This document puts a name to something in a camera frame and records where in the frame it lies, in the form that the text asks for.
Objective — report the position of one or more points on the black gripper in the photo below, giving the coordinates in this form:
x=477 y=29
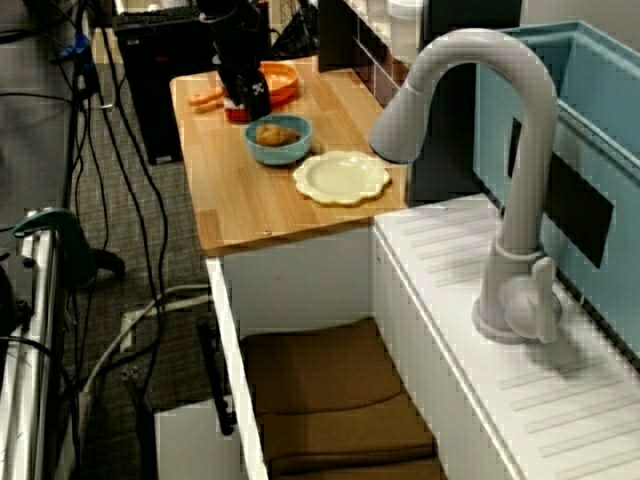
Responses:
x=239 y=62

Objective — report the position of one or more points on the tomato soup can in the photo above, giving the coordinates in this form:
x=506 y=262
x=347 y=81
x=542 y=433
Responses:
x=235 y=114

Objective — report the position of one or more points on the light blue bowl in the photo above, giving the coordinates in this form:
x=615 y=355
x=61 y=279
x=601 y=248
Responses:
x=277 y=152

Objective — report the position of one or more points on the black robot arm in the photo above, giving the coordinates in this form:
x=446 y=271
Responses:
x=230 y=25

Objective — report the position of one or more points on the orange toy frying pan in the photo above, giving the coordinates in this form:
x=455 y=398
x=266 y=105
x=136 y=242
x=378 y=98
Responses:
x=285 y=80

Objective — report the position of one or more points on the brown toy croissant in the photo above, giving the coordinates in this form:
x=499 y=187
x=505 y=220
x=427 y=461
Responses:
x=272 y=135

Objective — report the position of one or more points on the black computer case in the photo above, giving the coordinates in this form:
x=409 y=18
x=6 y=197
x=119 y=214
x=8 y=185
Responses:
x=160 y=75

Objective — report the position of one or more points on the cream scalloped plate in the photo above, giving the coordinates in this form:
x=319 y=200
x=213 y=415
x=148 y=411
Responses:
x=340 y=177

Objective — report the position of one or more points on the dark upright panel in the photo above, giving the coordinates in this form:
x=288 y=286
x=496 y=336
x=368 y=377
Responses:
x=445 y=150

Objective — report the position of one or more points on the white power strip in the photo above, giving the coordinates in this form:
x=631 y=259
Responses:
x=131 y=327

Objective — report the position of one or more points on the grey toy faucet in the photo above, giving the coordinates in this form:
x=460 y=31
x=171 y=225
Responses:
x=530 y=150

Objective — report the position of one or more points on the white toy sink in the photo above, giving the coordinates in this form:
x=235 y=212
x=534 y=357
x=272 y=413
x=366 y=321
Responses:
x=450 y=300

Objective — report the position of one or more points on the brown folded cloth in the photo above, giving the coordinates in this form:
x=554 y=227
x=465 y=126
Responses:
x=325 y=380

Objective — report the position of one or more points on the teal plastic bin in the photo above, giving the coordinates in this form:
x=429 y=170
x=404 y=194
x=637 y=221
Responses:
x=600 y=90

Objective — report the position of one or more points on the aluminium frame rail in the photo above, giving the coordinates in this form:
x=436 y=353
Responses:
x=30 y=350

